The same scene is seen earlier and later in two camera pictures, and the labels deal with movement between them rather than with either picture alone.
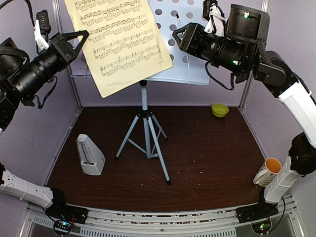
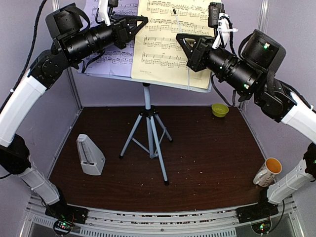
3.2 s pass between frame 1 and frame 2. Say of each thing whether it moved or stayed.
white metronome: stayed
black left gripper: moved
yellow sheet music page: moved
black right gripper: stayed
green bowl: stayed
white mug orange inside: stayed
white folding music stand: moved
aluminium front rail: stayed
